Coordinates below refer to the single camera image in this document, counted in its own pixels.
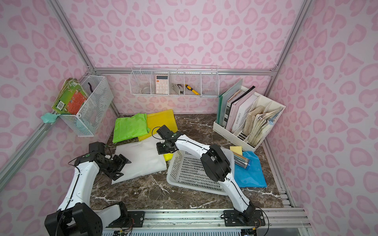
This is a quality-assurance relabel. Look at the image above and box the green and red booklet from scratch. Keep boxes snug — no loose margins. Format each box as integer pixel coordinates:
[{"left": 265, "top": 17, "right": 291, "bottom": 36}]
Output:
[{"left": 52, "top": 78, "right": 89, "bottom": 115}]

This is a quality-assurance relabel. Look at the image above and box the pink calculator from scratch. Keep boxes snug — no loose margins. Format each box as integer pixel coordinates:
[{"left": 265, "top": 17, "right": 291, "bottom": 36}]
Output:
[{"left": 155, "top": 75, "right": 169, "bottom": 94}]

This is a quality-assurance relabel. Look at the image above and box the golden yellow folded raincoat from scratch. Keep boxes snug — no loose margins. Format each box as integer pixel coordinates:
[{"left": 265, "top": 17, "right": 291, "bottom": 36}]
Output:
[{"left": 138, "top": 109, "right": 178, "bottom": 141}]

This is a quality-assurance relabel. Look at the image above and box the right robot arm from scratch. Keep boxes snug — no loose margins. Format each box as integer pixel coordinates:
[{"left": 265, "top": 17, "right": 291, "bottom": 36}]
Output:
[{"left": 155, "top": 125, "right": 256, "bottom": 223}]

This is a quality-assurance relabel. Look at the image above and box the mint green wall hook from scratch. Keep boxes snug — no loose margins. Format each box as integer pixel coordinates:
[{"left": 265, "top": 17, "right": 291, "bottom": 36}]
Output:
[{"left": 41, "top": 113, "right": 60, "bottom": 124}]

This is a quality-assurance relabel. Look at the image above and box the green folded raincoat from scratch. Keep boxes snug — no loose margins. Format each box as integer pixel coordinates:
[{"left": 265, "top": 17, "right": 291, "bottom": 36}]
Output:
[{"left": 112, "top": 113, "right": 150, "bottom": 144}]

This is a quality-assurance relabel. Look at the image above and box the yellow utility knife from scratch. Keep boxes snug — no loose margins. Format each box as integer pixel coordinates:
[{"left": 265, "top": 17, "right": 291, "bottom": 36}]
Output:
[{"left": 185, "top": 84, "right": 200, "bottom": 95}]

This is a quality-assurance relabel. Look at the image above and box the white wire wall shelf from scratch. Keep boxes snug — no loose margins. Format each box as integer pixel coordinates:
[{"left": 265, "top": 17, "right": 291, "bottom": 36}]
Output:
[{"left": 129, "top": 65, "right": 220, "bottom": 97}]

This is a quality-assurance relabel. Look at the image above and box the blue lidded pen tube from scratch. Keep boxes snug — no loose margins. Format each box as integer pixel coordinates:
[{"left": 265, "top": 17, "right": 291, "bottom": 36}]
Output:
[{"left": 233, "top": 153, "right": 252, "bottom": 170}]

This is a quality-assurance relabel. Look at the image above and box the silver stapler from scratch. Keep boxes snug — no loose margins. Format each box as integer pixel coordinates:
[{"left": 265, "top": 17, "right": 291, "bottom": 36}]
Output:
[{"left": 171, "top": 84, "right": 185, "bottom": 95}]

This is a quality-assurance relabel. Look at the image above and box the white raincoat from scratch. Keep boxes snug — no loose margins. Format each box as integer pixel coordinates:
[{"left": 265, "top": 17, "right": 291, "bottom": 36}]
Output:
[{"left": 112, "top": 137, "right": 167, "bottom": 184}]

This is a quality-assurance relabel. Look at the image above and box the blue folded raincoat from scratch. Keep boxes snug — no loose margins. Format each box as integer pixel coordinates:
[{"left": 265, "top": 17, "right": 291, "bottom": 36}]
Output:
[{"left": 234, "top": 151, "right": 267, "bottom": 188}]

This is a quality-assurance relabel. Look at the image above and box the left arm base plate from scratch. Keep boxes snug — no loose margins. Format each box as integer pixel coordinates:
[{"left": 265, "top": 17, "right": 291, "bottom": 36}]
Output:
[{"left": 107, "top": 211, "right": 145, "bottom": 229}]

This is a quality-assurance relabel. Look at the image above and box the white plastic basket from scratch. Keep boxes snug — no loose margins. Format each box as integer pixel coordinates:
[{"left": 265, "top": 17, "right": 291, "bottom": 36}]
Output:
[{"left": 166, "top": 150, "right": 227, "bottom": 196}]

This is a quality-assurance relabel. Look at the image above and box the white file organizer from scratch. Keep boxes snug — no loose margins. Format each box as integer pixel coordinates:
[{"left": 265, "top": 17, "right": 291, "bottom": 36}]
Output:
[{"left": 213, "top": 86, "right": 285, "bottom": 151}]

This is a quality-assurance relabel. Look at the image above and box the yellow sticky note pad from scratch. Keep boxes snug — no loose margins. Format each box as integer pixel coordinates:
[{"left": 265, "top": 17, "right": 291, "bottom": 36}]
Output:
[{"left": 229, "top": 146, "right": 243, "bottom": 156}]

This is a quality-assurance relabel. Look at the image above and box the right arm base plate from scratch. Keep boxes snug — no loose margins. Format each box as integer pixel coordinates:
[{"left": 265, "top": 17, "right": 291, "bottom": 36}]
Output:
[{"left": 220, "top": 209, "right": 266, "bottom": 227}]

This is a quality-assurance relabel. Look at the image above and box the white mesh wall basket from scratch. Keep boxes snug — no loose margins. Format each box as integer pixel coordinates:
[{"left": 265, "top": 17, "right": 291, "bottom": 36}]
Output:
[{"left": 60, "top": 75, "right": 113, "bottom": 137}]

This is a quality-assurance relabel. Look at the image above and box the pink binder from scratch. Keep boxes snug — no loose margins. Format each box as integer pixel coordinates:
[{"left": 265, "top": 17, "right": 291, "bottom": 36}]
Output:
[{"left": 226, "top": 91, "right": 259, "bottom": 133}]

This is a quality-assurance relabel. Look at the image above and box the green folder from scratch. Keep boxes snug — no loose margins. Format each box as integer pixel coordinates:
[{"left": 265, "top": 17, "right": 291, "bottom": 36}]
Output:
[{"left": 216, "top": 79, "right": 243, "bottom": 125}]

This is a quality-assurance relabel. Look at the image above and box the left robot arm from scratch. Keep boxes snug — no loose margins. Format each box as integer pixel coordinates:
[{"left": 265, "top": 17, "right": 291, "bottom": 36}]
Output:
[{"left": 44, "top": 142, "right": 134, "bottom": 236}]

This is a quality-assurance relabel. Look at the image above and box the bright yellow raincoat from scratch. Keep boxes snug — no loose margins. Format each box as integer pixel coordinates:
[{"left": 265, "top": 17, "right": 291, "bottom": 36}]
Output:
[{"left": 163, "top": 153, "right": 173, "bottom": 162}]

